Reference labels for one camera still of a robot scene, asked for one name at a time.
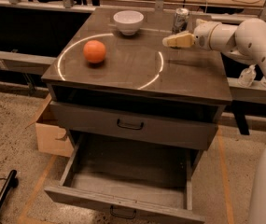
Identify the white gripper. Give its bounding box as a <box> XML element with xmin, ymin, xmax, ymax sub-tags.
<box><xmin>162</xmin><ymin>19</ymin><xmax>237</xmax><ymax>51</ymax></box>

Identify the silver redbull can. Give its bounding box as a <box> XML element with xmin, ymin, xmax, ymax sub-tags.
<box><xmin>172</xmin><ymin>7</ymin><xmax>189</xmax><ymax>34</ymax></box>

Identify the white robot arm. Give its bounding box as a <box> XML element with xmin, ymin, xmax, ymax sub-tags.
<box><xmin>162</xmin><ymin>18</ymin><xmax>266</xmax><ymax>224</ymax></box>

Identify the grey drawer cabinet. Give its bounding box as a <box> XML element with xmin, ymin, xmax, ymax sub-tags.
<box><xmin>41</xmin><ymin>6</ymin><xmax>233</xmax><ymax>151</ymax></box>

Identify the grey upper drawer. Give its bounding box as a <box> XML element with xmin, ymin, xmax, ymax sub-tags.
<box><xmin>50</xmin><ymin>101</ymin><xmax>217</xmax><ymax>150</ymax></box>

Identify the grey open lower drawer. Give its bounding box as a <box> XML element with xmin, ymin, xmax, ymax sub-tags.
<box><xmin>45</xmin><ymin>134</ymin><xmax>204</xmax><ymax>224</ymax></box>

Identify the white bowl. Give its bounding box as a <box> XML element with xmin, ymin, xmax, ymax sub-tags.
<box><xmin>113</xmin><ymin>10</ymin><xmax>144</xmax><ymax>35</ymax></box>

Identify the clear pump bottle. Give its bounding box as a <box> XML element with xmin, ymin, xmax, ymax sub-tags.
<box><xmin>238</xmin><ymin>64</ymin><xmax>257</xmax><ymax>87</ymax></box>

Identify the orange fruit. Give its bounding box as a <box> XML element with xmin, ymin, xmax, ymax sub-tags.
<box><xmin>83</xmin><ymin>40</ymin><xmax>106</xmax><ymax>63</ymax></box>

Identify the cardboard box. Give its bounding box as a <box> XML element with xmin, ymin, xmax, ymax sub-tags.
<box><xmin>28</xmin><ymin>94</ymin><xmax>74</xmax><ymax>157</ymax></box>

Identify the black stand with cable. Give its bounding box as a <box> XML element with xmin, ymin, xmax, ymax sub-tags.
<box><xmin>0</xmin><ymin>169</ymin><xmax>20</xmax><ymax>224</ymax></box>

